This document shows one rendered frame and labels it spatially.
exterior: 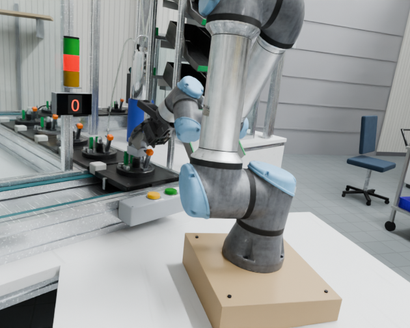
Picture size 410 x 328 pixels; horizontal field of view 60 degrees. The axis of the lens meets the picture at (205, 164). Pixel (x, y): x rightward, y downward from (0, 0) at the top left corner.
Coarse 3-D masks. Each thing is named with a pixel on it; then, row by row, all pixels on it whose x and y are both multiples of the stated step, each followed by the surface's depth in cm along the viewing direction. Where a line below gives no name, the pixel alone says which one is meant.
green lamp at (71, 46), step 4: (64, 40) 112; (68, 40) 111; (72, 40) 112; (76, 40) 113; (64, 44) 112; (68, 44) 112; (72, 44) 112; (76, 44) 113; (64, 48) 112; (68, 48) 112; (72, 48) 112; (76, 48) 113; (64, 52) 113; (68, 52) 112; (72, 52) 113; (76, 52) 113
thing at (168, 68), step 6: (168, 66) 147; (186, 66) 154; (192, 66) 155; (168, 72) 147; (186, 72) 156; (192, 72) 155; (198, 72) 152; (168, 78) 148; (180, 78) 140; (198, 78) 152; (204, 78) 149; (168, 84) 148; (204, 84) 149; (204, 90) 149
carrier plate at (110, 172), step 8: (112, 168) 133; (160, 168) 139; (104, 176) 124; (112, 176) 123; (120, 176) 124; (152, 176) 128; (160, 176) 129; (168, 176) 130; (176, 176) 131; (112, 184) 121; (120, 184) 117; (128, 184) 117; (136, 184) 118; (144, 184) 120
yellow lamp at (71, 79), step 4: (64, 72) 114; (68, 72) 114; (72, 72) 114; (76, 72) 115; (64, 76) 115; (68, 76) 114; (72, 76) 115; (76, 76) 116; (64, 80) 115; (68, 80) 115; (72, 80) 115; (76, 80) 116; (64, 84) 115; (68, 84) 115; (72, 84) 115; (76, 84) 116
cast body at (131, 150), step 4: (128, 140) 128; (144, 140) 128; (128, 144) 128; (132, 144) 127; (144, 144) 128; (128, 148) 129; (132, 148) 127; (144, 148) 127; (128, 152) 129; (132, 152) 127; (136, 152) 126; (140, 152) 126; (144, 152) 128; (136, 156) 126; (140, 156) 127
